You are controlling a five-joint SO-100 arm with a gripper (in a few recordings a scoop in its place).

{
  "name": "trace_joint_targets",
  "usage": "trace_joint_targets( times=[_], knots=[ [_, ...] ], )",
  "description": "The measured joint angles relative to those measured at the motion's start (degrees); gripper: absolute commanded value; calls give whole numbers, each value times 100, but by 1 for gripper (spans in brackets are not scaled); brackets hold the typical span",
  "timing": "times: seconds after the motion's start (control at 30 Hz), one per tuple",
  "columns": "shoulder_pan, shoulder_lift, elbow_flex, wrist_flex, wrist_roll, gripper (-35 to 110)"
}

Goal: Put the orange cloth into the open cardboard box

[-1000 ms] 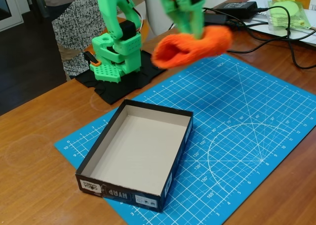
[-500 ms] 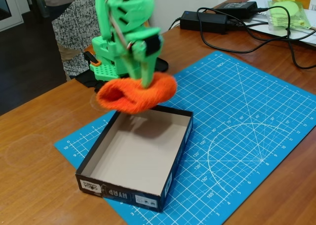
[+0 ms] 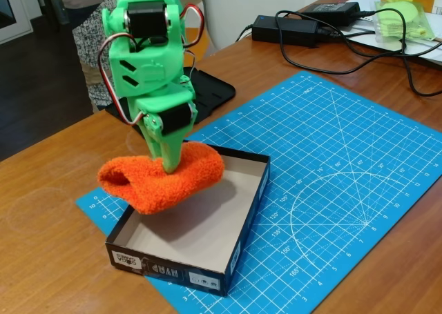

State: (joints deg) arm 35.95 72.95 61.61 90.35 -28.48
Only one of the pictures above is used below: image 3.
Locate large black power adapter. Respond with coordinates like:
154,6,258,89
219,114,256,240
251,14,320,48

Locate orange terry wristband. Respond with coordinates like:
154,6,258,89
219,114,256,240
97,140,226,216

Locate black cardboard box tray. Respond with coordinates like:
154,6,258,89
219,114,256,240
104,144,271,298

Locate long black power cable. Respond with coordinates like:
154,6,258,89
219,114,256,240
275,8,442,97

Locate white door frame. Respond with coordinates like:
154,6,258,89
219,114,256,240
0,0,35,45

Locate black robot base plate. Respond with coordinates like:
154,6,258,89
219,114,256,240
104,66,238,126

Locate blue cutting mat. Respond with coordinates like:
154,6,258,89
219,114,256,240
75,70,442,314

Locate thin white cable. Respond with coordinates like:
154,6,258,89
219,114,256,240
236,23,255,43

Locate white paper sheets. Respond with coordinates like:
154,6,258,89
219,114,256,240
340,15,442,67

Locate plastic bag with green parts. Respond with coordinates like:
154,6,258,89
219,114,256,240
374,0,437,44

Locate slim black power adapter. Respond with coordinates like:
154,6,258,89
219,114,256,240
301,1,362,27

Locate person in patterned clothing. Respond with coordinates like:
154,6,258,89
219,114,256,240
57,0,204,112

